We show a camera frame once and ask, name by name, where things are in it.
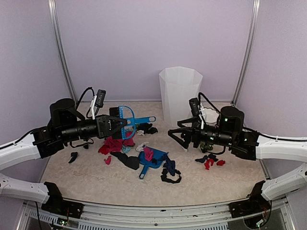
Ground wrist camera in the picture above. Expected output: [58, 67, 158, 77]
[90, 89, 106, 120]
[189, 98, 206, 125]

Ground large black paper scrap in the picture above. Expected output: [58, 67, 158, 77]
[110, 151, 140, 170]

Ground dark scrap cluster back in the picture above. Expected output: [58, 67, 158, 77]
[136, 123, 158, 136]

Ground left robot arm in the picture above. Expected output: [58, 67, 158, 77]
[0, 98, 128, 213]

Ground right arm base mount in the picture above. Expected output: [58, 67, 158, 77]
[228, 180, 272, 218]

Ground white paper scrap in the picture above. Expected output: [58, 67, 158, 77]
[135, 142, 149, 152]

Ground red paper scraps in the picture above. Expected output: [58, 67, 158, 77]
[204, 159, 225, 170]

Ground green paper scrap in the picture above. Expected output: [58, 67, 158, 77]
[200, 142, 213, 153]

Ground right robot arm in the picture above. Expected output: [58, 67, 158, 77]
[168, 106, 307, 213]

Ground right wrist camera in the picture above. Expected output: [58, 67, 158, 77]
[189, 98, 206, 125]

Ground right aluminium frame post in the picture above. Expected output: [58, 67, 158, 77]
[231, 0, 260, 106]

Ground dark blue scrap left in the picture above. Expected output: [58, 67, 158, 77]
[68, 152, 78, 164]

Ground left aluminium frame post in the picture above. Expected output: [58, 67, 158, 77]
[47, 0, 78, 102]

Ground aluminium frame post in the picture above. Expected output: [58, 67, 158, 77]
[47, 0, 78, 102]
[231, 0, 260, 106]

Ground blue hand brush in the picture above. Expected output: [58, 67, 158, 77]
[109, 105, 156, 139]

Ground blue plastic dustpan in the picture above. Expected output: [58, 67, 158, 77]
[138, 147, 168, 180]

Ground front aluminium rail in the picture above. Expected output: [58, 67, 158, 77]
[21, 189, 298, 230]

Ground translucent white waste bin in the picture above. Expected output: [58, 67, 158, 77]
[159, 67, 203, 127]

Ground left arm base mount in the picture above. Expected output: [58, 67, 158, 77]
[41, 182, 84, 219]

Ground small pink paper scrap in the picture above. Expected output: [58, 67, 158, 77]
[104, 156, 112, 165]

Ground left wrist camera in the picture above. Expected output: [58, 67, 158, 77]
[90, 89, 106, 120]

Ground black paper strip loop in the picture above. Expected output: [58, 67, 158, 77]
[160, 167, 182, 185]

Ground navy blue paper scrap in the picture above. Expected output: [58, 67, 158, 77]
[163, 159, 176, 176]

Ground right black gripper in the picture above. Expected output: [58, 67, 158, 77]
[168, 116, 235, 150]

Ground white scalloped bowl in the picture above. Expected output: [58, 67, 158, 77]
[204, 108, 219, 125]

